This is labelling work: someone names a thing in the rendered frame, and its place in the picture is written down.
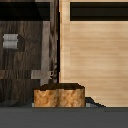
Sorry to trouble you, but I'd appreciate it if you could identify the dark wooden cabinet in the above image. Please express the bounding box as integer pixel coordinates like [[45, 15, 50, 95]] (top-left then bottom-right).
[[0, 0, 61, 108]]

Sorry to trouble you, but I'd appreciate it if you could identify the small grey can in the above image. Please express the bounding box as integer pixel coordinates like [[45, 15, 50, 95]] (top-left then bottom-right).
[[2, 33, 20, 50]]

